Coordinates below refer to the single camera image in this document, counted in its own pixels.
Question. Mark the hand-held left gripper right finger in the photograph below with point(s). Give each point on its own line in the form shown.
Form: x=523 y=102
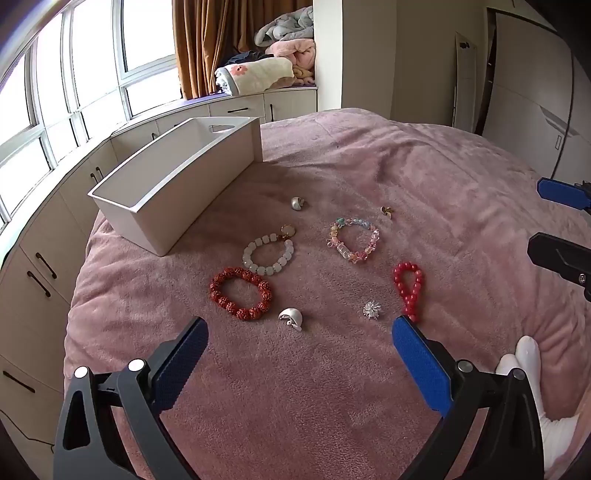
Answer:
x=422 y=364

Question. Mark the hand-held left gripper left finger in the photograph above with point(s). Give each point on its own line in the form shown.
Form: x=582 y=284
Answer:
x=184 y=360

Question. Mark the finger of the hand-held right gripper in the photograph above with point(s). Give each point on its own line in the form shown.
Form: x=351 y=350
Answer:
x=556 y=190
x=554 y=254

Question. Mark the silver spiky brooch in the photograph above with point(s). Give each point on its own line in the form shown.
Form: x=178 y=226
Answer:
x=371 y=308

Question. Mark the silver shell earring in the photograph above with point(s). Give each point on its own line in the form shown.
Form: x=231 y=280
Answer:
x=292 y=317

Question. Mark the gold earring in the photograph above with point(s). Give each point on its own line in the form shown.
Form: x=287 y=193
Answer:
x=387 y=212

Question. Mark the white storage box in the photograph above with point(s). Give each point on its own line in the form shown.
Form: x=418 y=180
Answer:
x=184 y=184

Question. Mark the silver dome earring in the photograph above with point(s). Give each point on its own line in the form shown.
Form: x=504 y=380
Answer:
x=298 y=203

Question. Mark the person's white socked foot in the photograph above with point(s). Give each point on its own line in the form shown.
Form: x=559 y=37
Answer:
x=528 y=357

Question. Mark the white wardrobe door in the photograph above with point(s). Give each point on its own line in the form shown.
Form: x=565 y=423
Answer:
x=526 y=83

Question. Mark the pink bed blanket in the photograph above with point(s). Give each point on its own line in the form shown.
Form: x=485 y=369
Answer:
x=300 y=415

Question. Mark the white leaning board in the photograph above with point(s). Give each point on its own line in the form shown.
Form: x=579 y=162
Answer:
x=465 y=78

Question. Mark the white window cabinet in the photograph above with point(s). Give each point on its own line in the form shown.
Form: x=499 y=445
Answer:
x=41 y=258

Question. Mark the purple seat cushion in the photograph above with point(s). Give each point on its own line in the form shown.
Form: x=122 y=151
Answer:
x=207 y=97

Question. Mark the yellow blanket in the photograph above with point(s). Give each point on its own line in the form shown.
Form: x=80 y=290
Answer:
x=304 y=76

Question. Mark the pink fluffy blanket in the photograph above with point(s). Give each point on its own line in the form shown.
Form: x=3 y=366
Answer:
x=302 y=55

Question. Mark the dark clothing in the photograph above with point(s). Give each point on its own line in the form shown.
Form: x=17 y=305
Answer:
x=247 y=57

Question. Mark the white framed window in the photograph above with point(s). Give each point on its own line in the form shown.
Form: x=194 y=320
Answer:
x=92 y=60

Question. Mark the brown curtain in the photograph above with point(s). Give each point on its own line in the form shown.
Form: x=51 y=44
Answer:
x=207 y=46

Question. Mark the grey blanket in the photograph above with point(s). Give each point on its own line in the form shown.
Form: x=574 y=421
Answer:
x=286 y=25

